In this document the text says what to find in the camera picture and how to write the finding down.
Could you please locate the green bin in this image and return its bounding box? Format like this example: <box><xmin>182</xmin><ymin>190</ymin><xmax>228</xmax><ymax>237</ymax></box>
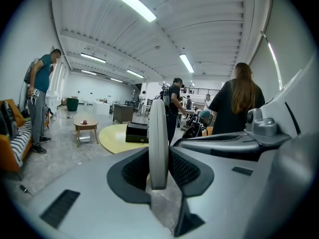
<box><xmin>66</xmin><ymin>98</ymin><xmax>79</xmax><ymax>112</ymax></box>

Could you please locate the white pedestal block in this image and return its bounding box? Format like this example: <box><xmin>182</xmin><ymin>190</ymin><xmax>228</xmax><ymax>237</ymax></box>
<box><xmin>92</xmin><ymin>102</ymin><xmax>110</xmax><ymax>116</ymax></box>

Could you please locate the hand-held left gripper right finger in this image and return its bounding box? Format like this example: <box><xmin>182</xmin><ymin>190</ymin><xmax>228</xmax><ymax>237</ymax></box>
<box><xmin>167</xmin><ymin>145</ymin><xmax>319</xmax><ymax>239</ymax></box>

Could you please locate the black grey backpack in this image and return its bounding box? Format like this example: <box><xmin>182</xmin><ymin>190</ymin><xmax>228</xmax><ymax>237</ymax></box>
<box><xmin>162</xmin><ymin>87</ymin><xmax>172</xmax><ymax>107</ymax></box>

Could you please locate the dark patterned cushion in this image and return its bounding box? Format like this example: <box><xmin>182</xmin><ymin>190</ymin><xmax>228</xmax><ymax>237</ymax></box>
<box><xmin>0</xmin><ymin>100</ymin><xmax>18</xmax><ymax>140</ymax></box>

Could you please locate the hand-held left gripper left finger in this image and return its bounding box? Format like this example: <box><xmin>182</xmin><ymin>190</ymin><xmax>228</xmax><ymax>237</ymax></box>
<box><xmin>14</xmin><ymin>146</ymin><xmax>173</xmax><ymax>239</ymax></box>

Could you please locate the orange sofa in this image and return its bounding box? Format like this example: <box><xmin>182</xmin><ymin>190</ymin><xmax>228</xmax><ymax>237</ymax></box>
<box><xmin>0</xmin><ymin>98</ymin><xmax>50</xmax><ymax>176</ymax></box>

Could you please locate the striped blanket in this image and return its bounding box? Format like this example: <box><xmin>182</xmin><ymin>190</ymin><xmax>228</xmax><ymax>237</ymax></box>
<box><xmin>9</xmin><ymin>119</ymin><xmax>33</xmax><ymax>166</ymax></box>

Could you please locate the white sink cabinet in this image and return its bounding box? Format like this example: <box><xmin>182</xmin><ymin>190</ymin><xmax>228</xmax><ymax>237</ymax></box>
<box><xmin>46</xmin><ymin>95</ymin><xmax>62</xmax><ymax>112</ymax></box>

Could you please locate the black metal railing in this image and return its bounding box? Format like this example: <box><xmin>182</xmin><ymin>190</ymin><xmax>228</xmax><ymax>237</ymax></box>
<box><xmin>180</xmin><ymin>87</ymin><xmax>221</xmax><ymax>96</ymax></box>

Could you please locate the oval wooden coffee table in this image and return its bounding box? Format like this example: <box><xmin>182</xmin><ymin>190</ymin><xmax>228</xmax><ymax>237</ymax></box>
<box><xmin>73</xmin><ymin>115</ymin><xmax>100</xmax><ymax>148</ymax></box>

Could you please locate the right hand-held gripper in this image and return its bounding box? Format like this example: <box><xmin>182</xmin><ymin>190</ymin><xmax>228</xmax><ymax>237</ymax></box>
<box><xmin>172</xmin><ymin>55</ymin><xmax>319</xmax><ymax>162</ymax></box>

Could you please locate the white round plate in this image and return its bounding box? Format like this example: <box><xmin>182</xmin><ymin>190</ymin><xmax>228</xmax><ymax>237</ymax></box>
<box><xmin>148</xmin><ymin>98</ymin><xmax>169</xmax><ymax>190</ymax></box>

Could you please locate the black box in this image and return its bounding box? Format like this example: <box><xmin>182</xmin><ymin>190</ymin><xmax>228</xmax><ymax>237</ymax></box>
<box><xmin>125</xmin><ymin>121</ymin><xmax>150</xmax><ymax>144</ymax></box>

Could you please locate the grey roller blind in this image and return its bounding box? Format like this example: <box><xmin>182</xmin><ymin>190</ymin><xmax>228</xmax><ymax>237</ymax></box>
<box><xmin>249</xmin><ymin>31</ymin><xmax>284</xmax><ymax>104</ymax></box>

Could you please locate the dark wooden cabinet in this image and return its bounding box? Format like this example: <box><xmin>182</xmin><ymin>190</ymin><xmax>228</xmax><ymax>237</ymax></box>
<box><xmin>113</xmin><ymin>104</ymin><xmax>135</xmax><ymax>124</ymax></box>

